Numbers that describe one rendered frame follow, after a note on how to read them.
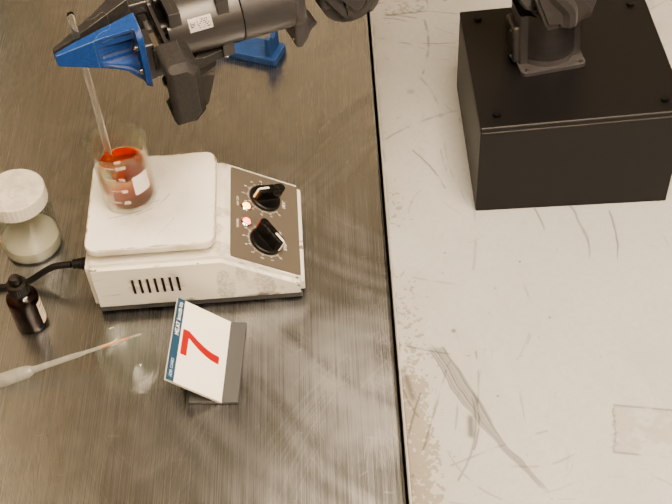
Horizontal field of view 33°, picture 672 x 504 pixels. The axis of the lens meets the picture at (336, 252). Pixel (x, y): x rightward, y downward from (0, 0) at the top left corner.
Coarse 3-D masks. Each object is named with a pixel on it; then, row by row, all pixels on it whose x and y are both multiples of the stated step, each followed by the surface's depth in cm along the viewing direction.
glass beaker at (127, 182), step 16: (112, 128) 104; (128, 128) 104; (96, 144) 103; (112, 144) 105; (128, 144) 105; (144, 144) 101; (96, 160) 100; (112, 160) 100; (128, 160) 100; (144, 160) 102; (112, 176) 102; (128, 176) 102; (144, 176) 103; (112, 192) 103; (128, 192) 103; (144, 192) 104; (112, 208) 105; (128, 208) 105; (144, 208) 105
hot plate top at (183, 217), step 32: (160, 160) 110; (192, 160) 110; (96, 192) 108; (160, 192) 107; (192, 192) 107; (96, 224) 105; (128, 224) 105; (160, 224) 104; (192, 224) 104; (96, 256) 103
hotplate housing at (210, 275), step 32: (224, 192) 110; (224, 224) 107; (128, 256) 104; (160, 256) 104; (192, 256) 104; (224, 256) 104; (96, 288) 106; (128, 288) 106; (160, 288) 106; (192, 288) 107; (224, 288) 107; (256, 288) 107; (288, 288) 107
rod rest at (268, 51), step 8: (248, 40) 134; (256, 40) 134; (264, 40) 130; (272, 40) 131; (240, 48) 133; (248, 48) 133; (256, 48) 133; (264, 48) 133; (272, 48) 131; (280, 48) 132; (232, 56) 133; (240, 56) 133; (248, 56) 132; (256, 56) 132; (264, 56) 132; (272, 56) 132; (280, 56) 132; (264, 64) 132; (272, 64) 132
